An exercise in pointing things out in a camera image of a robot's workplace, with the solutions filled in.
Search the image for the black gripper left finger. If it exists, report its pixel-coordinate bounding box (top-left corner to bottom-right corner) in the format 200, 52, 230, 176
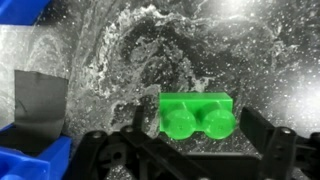
70, 104, 214, 180

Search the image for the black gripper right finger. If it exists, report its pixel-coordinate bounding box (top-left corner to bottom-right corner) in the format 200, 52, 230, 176
240, 106, 320, 180

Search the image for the square blue block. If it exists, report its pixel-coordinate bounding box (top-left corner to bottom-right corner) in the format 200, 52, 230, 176
0, 122, 73, 180

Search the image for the blue rounded block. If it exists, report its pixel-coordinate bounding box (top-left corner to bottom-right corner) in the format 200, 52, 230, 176
0, 0, 52, 27

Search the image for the green two-stud block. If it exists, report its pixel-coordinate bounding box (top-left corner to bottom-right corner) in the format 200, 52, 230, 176
158, 91, 237, 141

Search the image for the grey tape strip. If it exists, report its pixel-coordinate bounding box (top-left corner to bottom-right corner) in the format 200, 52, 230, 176
13, 69, 70, 143

